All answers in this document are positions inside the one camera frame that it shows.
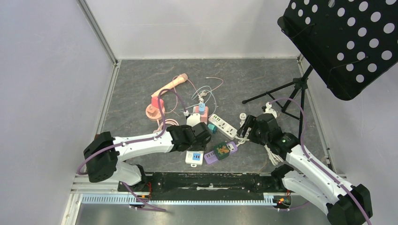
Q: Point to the blue usb charger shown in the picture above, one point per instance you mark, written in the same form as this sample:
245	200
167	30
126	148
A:
201	108

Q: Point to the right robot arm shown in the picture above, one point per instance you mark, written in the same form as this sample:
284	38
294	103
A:
341	202

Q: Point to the teal usb charger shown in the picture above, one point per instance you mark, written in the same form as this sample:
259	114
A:
212	128

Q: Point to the white usb power strip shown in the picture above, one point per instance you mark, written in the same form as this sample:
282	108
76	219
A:
223	127

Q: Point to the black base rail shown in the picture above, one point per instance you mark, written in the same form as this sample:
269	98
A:
204	186

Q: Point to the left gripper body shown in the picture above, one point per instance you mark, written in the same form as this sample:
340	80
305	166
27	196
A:
198	146

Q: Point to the coral plug adapter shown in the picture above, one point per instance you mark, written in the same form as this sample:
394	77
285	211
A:
155	102

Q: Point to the white cable plug bundle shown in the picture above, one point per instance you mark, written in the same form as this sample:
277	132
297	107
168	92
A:
201	96

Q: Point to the white multicolour power strip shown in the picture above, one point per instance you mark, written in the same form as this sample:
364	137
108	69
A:
194	158

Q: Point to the round pink socket hub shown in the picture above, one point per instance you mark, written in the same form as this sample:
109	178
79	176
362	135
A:
154	113

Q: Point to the pink cube socket adapter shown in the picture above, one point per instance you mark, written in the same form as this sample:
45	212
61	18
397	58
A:
204	116

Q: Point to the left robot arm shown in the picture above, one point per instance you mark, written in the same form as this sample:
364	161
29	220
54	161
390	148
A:
105	157

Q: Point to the dark green cube adapter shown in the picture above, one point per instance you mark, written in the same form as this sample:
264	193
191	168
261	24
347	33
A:
221	151

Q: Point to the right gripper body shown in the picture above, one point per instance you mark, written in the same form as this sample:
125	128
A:
248	129

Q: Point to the black music stand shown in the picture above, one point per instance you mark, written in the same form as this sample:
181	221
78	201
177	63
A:
348	43

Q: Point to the purple power strip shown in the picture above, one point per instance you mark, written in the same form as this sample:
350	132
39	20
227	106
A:
211	158

